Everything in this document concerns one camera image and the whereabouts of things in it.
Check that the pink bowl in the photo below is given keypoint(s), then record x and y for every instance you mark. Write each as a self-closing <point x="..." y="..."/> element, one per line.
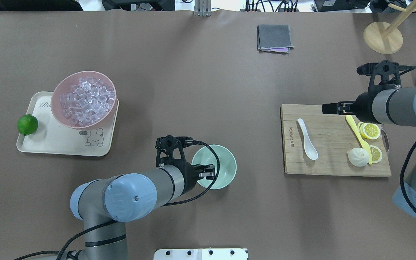
<point x="62" y="88"/>

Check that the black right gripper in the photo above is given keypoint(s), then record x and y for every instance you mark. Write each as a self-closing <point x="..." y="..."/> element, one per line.
<point x="362" y="107"/>

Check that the cream rabbit tray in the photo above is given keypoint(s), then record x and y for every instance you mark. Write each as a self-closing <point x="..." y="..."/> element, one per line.
<point x="52" y="137"/>

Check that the clear ice cubes pile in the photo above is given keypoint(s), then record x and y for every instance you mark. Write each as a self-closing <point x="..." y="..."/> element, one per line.
<point x="87" y="102"/>

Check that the green lime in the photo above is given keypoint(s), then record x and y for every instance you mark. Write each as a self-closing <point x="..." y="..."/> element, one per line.
<point x="27" y="124"/>

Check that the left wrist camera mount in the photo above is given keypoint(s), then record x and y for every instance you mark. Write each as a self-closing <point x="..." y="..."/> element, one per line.
<point x="170" y="150"/>

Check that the mint green bowl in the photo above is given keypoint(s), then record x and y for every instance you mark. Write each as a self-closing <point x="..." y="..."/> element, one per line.
<point x="228" y="164"/>

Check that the grey folded cloth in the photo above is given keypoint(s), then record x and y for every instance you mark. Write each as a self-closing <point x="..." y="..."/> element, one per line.
<point x="274" y="38"/>

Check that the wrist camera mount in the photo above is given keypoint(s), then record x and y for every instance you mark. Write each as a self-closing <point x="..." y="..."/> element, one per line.
<point x="170" y="150"/>
<point x="384" y="75"/>

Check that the yellow plastic knife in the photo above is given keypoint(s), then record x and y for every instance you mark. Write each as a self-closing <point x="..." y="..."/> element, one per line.
<point x="351" y="122"/>

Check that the white steamed bun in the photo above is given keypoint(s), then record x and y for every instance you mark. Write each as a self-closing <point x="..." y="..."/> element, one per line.
<point x="358" y="157"/>

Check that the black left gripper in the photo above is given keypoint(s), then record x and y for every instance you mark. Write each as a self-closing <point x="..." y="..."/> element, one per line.
<point x="187" y="173"/>

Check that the lemon slice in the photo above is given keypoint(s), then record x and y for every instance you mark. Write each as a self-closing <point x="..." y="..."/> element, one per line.
<point x="369" y="130"/>
<point x="376" y="154"/>

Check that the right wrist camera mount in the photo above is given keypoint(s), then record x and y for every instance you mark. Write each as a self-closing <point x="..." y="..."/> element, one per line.
<point x="384" y="75"/>

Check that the white ceramic spoon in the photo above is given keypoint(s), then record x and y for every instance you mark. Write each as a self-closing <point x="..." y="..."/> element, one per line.
<point x="310" y="150"/>

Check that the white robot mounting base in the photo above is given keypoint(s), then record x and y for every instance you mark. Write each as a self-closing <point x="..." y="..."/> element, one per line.
<point x="202" y="254"/>

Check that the upper lemon slice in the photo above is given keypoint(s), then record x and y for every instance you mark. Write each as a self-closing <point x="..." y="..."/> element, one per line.
<point x="369" y="130"/>

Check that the bamboo cutting board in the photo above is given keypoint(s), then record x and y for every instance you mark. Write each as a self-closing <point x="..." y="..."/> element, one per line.
<point x="333" y="139"/>

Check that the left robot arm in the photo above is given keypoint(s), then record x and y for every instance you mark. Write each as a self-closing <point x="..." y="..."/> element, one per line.
<point x="105" y="205"/>

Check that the wooden cup stand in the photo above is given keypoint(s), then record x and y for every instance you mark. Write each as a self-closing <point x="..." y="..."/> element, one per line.
<point x="385" y="38"/>

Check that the lower lemon slice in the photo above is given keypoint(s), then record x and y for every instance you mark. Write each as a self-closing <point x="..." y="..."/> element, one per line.
<point x="376" y="154"/>

